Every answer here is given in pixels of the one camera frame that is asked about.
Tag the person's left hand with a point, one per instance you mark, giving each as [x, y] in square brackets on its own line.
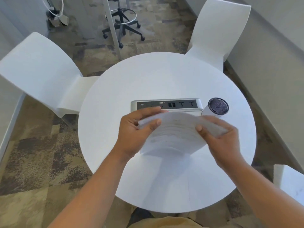
[128, 137]

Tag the person's right hand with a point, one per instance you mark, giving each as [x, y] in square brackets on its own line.
[225, 149]

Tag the printed paper stack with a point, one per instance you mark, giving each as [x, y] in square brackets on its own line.
[175, 132]

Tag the person's left forearm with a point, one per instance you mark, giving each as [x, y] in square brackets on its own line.
[90, 194]

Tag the person's right forearm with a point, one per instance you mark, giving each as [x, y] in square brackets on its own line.
[266, 197]

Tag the silver table power socket strip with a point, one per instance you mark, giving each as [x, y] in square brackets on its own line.
[166, 104]

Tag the person's left shoe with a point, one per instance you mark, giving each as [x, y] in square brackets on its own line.
[140, 216]

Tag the person's yellow shirt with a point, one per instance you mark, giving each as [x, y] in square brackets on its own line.
[166, 224]

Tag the white wrapped mesh pen holder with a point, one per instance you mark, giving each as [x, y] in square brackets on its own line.
[217, 106]

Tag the white plastic chair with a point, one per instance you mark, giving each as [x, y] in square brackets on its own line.
[40, 68]
[289, 182]
[213, 28]

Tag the black swivel office chair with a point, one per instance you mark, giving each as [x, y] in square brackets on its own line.
[121, 33]

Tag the long white table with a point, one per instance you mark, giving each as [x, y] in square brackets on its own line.
[113, 28]

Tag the small cardboard box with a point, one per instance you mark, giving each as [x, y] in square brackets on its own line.
[64, 20]

